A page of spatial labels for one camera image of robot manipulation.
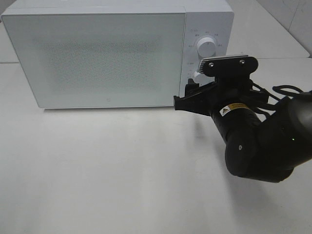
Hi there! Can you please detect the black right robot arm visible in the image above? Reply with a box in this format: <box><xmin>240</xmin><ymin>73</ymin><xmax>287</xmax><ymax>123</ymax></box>
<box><xmin>174</xmin><ymin>78</ymin><xmax>312</xmax><ymax>183</ymax></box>

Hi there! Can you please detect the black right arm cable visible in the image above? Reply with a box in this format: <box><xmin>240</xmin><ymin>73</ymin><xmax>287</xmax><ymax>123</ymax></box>
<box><xmin>248</xmin><ymin>80</ymin><xmax>305</xmax><ymax>122</ymax></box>

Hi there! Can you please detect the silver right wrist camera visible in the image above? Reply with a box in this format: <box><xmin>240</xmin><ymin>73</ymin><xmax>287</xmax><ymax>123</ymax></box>
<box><xmin>198</xmin><ymin>55</ymin><xmax>258</xmax><ymax>78</ymax></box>

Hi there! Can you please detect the white microwave door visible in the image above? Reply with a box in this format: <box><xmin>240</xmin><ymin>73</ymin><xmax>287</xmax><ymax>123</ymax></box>
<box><xmin>3</xmin><ymin>14</ymin><xmax>185</xmax><ymax>109</ymax></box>

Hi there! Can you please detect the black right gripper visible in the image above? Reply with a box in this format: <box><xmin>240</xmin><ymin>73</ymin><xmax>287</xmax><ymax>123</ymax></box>
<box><xmin>173</xmin><ymin>78</ymin><xmax>268</xmax><ymax>117</ymax></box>

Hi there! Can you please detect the white microwave knob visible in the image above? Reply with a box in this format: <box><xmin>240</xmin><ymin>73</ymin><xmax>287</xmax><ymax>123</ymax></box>
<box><xmin>193</xmin><ymin>71</ymin><xmax>204</xmax><ymax>85</ymax></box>
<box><xmin>196</xmin><ymin>35</ymin><xmax>216</xmax><ymax>58</ymax></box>

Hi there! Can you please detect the white microwave oven body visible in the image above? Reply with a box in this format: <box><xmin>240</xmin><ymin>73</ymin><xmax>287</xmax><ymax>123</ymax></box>
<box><xmin>1</xmin><ymin>0</ymin><xmax>234</xmax><ymax>96</ymax></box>

